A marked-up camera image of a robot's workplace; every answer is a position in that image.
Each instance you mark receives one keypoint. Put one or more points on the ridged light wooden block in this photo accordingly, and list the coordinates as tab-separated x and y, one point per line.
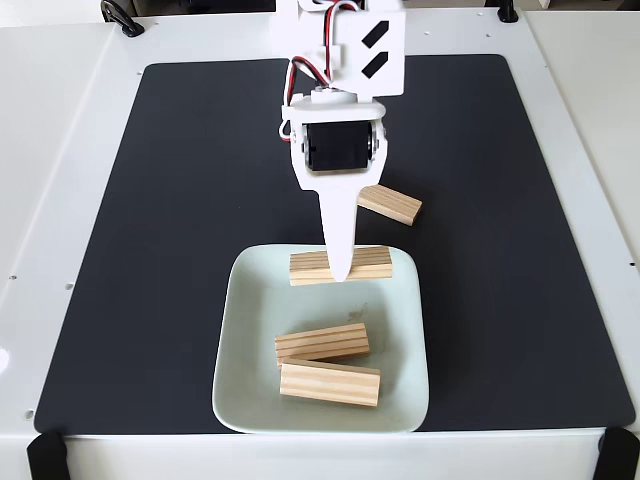
395	205
322	342
330	385
372	262

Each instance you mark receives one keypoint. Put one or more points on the pale green square plate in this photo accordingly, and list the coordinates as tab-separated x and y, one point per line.
400	350

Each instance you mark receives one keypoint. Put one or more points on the black rubber mat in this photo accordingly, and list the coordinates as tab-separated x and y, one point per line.
150	250

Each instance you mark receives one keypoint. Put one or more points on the black table clamp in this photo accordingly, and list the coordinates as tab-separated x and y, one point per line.
122	20
507	11

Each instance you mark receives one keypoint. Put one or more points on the black corner bracket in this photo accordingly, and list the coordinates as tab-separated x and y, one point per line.
620	455
47	457

